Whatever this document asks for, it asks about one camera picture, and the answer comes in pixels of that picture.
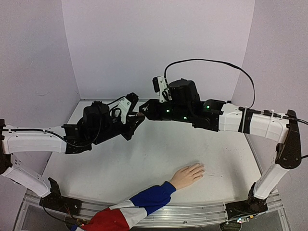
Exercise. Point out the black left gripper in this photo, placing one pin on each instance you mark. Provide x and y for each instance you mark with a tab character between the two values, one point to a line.
133	126

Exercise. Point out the mannequin hand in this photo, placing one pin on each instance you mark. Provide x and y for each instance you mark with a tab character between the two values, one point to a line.
187	176

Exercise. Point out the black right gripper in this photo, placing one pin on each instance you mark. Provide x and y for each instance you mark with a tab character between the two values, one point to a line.
158	109

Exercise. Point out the red white blue sleeve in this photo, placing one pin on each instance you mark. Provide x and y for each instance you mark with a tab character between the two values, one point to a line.
125	215

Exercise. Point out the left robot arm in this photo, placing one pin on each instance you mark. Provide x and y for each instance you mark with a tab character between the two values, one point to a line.
106	173

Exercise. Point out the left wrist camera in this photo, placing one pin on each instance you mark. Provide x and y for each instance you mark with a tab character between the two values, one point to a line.
126	107

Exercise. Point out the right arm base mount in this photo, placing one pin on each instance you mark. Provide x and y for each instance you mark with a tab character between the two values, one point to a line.
245	209

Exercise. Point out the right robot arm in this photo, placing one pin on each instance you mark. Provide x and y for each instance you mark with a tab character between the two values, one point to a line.
280	129

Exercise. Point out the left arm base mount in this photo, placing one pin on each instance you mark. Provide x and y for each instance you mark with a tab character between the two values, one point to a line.
55	201

